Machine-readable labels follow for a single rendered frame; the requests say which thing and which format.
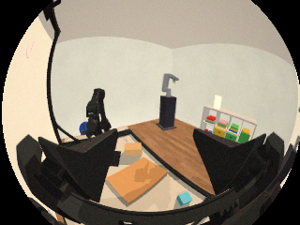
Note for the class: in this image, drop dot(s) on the orange flat rectangular board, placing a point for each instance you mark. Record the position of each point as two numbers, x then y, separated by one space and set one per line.
133 181

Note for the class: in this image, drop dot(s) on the teal rectangular box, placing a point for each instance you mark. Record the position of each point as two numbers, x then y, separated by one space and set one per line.
184 198

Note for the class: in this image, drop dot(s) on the tan cardboard box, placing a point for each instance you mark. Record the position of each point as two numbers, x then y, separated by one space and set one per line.
133 149

